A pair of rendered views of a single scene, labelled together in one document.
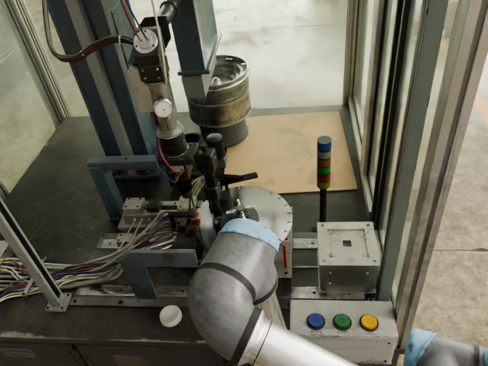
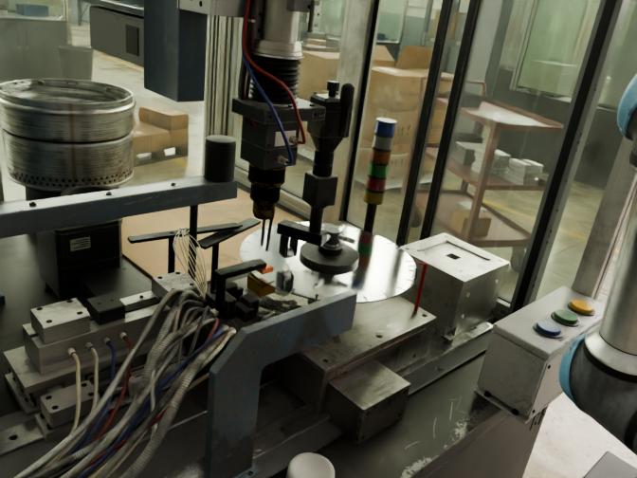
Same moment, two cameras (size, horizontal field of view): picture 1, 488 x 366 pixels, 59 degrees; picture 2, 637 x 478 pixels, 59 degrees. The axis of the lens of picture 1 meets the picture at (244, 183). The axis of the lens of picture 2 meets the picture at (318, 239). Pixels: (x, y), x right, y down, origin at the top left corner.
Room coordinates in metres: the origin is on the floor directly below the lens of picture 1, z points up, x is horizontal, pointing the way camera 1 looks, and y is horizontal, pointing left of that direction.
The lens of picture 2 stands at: (0.49, 0.82, 1.39)
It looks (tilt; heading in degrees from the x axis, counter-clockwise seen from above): 24 degrees down; 304
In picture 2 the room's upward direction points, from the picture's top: 8 degrees clockwise
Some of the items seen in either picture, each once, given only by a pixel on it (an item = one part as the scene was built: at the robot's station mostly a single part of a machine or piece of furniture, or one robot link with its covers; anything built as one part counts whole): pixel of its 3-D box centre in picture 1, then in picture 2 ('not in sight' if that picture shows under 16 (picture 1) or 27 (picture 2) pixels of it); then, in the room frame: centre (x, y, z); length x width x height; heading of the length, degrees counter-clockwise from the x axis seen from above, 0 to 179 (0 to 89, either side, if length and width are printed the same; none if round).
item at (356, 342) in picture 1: (340, 332); (546, 348); (0.63, -0.21, 0.82); 0.28 x 0.11 x 0.15; 80
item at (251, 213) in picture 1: (241, 216); (330, 250); (1.01, 0.02, 0.96); 0.11 x 0.11 x 0.03
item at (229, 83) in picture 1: (219, 104); (72, 161); (1.80, 0.06, 0.93); 0.31 x 0.31 x 0.36
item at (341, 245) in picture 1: (346, 258); (445, 284); (0.89, -0.30, 0.82); 0.18 x 0.18 x 0.15; 80
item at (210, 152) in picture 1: (208, 172); (325, 146); (0.99, 0.10, 1.17); 0.06 x 0.05 x 0.20; 71
